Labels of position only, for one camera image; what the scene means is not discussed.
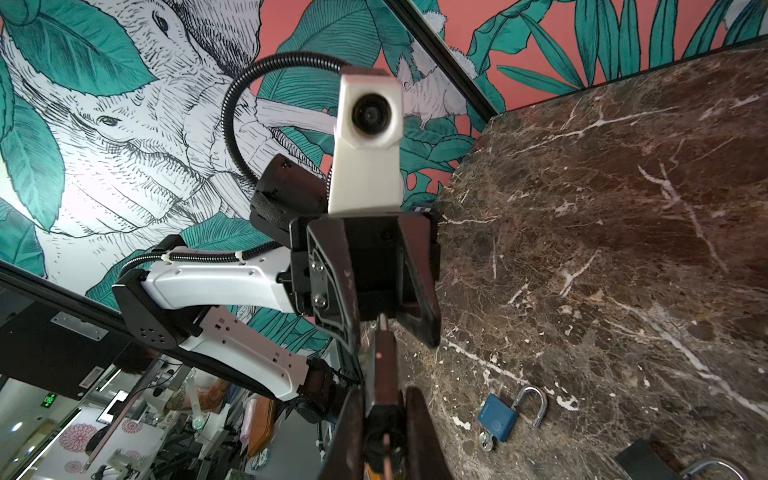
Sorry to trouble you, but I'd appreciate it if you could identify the blue padlock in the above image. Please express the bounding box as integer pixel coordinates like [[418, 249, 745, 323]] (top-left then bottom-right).
[[614, 439, 749, 480], [478, 385, 549, 443]]

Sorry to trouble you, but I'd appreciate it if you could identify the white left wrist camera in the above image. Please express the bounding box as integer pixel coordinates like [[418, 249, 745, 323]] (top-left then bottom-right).
[[328, 66, 405, 216]]

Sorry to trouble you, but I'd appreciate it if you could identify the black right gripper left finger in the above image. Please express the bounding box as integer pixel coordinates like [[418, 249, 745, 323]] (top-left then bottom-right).
[[318, 388, 365, 480]]

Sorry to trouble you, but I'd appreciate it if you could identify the silver key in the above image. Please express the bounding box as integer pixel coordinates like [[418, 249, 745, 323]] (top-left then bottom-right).
[[479, 431, 494, 452]]

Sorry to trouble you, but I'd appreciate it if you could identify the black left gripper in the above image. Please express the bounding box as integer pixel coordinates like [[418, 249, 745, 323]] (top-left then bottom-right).
[[289, 212, 441, 381]]

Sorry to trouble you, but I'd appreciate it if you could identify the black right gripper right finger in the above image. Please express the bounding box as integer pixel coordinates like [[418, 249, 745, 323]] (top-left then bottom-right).
[[405, 387, 453, 480]]

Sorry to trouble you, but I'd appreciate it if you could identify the black corner frame post left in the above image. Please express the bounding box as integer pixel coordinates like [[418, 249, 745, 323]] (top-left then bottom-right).
[[384, 0, 497, 123]]

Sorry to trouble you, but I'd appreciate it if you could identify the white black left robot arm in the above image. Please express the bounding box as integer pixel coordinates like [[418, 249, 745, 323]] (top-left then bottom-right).
[[112, 155, 441, 403]]

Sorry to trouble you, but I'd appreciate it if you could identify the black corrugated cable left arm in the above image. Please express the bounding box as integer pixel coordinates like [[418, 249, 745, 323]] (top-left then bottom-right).
[[119, 51, 350, 271]]

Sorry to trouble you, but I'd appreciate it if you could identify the black padlock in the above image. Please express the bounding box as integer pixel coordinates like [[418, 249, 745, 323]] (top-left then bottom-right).
[[364, 313, 406, 479]]

